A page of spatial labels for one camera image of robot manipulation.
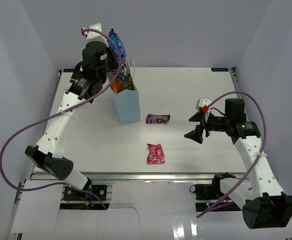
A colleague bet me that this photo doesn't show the blue snack bag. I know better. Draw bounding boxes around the blue snack bag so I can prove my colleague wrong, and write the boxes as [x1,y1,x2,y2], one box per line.
[107,27,129,82]

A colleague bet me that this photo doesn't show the orange Kettle chips bag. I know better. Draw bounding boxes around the orange Kettle chips bag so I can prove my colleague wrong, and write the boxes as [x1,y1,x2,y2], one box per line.
[111,74,123,94]

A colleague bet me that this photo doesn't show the green yellow Fox's candy bag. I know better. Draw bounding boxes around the green yellow Fox's candy bag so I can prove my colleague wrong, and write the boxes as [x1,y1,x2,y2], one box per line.
[124,74,135,91]

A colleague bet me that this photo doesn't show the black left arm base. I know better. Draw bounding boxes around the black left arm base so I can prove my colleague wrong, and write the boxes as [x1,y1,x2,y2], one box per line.
[60,184,109,211]

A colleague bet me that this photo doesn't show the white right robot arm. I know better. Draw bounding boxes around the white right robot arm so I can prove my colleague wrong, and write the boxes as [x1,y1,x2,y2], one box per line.
[184,98,292,229]

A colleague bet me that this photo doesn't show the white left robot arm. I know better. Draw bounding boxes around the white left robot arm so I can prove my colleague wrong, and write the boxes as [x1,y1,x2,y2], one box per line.
[25,41,118,200]

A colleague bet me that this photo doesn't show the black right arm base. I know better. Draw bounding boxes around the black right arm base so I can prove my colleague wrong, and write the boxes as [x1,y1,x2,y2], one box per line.
[189,183,244,212]

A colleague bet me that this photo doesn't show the light blue paper bag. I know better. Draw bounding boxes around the light blue paper bag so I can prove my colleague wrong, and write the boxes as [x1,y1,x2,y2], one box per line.
[111,57,141,125]

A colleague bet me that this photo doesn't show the blue label left corner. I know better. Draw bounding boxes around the blue label left corner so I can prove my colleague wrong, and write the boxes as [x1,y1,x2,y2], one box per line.
[62,68,74,73]

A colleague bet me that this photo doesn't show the blue label corner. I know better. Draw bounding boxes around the blue label corner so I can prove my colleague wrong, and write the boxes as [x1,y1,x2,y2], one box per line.
[211,67,229,72]
[62,68,74,73]

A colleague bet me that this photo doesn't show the red pink candy packet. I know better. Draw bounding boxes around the red pink candy packet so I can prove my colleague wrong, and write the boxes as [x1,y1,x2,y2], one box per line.
[147,143,165,164]

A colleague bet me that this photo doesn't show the purple Skittles packet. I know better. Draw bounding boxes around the purple Skittles packet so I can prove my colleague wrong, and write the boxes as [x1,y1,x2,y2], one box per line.
[146,114,171,124]

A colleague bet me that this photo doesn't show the blue label right corner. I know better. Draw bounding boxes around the blue label right corner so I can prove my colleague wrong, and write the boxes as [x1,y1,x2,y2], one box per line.
[211,67,229,72]

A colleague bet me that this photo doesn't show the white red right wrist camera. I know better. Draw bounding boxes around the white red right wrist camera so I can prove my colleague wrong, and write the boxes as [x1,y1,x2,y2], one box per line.
[196,98,211,120]

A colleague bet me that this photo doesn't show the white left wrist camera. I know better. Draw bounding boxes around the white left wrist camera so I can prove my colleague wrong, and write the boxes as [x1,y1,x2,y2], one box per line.
[81,23,109,47]

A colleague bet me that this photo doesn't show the aluminium front frame rail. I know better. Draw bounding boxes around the aluminium front frame rail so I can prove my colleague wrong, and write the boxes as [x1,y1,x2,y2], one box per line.
[29,171,251,183]

